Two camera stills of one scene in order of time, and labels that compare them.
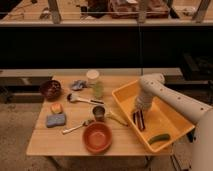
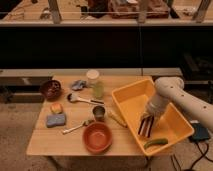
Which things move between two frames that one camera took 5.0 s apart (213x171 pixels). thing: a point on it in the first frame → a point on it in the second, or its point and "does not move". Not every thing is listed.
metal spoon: (83, 123) does not move
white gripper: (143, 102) → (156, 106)
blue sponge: (55, 120) does not move
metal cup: (99, 112) does not move
